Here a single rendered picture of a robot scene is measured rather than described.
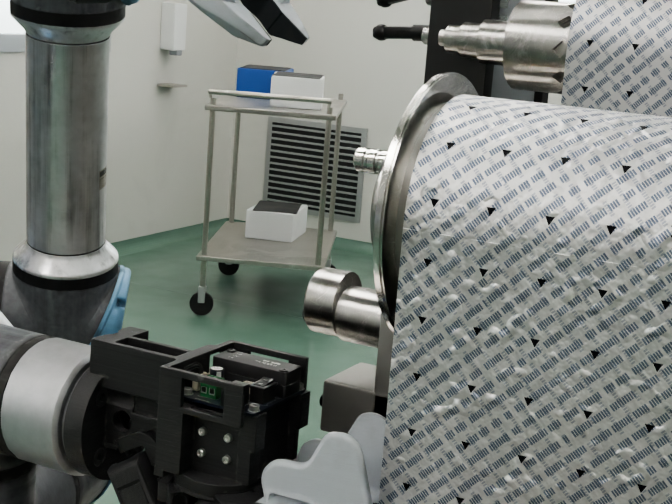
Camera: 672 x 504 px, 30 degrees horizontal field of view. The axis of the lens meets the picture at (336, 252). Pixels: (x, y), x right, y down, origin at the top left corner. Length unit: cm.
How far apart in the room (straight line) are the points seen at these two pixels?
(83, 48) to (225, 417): 71
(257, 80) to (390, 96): 129
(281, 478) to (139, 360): 11
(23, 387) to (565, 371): 31
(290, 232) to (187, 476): 499
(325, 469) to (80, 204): 76
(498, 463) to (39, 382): 27
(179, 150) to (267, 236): 129
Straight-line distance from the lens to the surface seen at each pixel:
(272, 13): 75
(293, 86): 529
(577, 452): 61
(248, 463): 67
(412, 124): 63
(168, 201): 680
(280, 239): 568
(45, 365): 74
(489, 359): 62
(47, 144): 134
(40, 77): 132
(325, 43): 693
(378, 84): 679
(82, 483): 90
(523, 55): 89
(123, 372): 71
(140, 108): 649
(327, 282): 74
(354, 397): 74
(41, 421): 73
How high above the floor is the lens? 136
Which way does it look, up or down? 11 degrees down
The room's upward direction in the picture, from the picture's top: 5 degrees clockwise
